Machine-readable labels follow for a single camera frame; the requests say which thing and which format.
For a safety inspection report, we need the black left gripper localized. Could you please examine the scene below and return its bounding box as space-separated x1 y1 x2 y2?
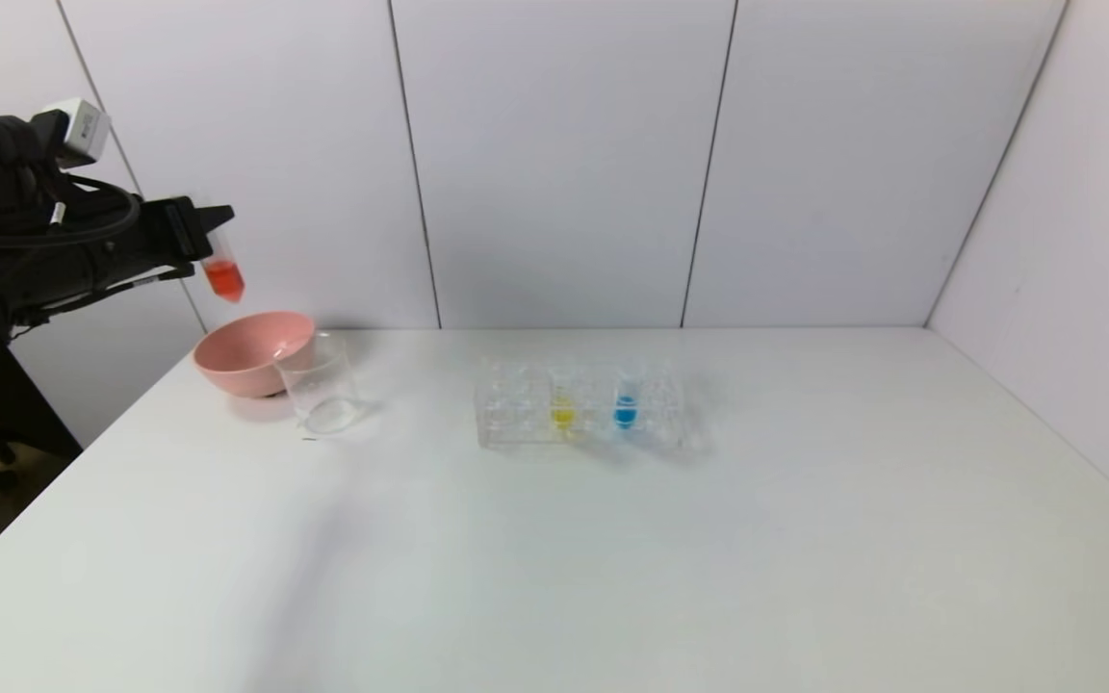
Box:
88 195 236 292

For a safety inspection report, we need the test tube with red pigment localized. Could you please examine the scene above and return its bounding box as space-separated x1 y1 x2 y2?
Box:
203 229 245 304

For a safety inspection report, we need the test tube with yellow pigment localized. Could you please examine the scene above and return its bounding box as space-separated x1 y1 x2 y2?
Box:
550 366 577 436

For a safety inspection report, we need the clear acrylic test tube rack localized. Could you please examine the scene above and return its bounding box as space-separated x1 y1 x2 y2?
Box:
476 357 686 449

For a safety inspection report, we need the test tube with blue pigment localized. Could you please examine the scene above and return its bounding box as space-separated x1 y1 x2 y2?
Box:
613 364 639 431

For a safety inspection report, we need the pink bowl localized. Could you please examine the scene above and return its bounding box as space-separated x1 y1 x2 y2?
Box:
193 311 318 398

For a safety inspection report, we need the clear glass beaker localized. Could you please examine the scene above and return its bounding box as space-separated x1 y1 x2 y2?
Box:
274 333 364 435

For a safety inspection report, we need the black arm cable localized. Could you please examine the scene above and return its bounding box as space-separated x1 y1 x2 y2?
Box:
0 181 143 253

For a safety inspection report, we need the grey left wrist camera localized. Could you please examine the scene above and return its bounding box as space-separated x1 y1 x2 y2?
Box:
33 98 111 170

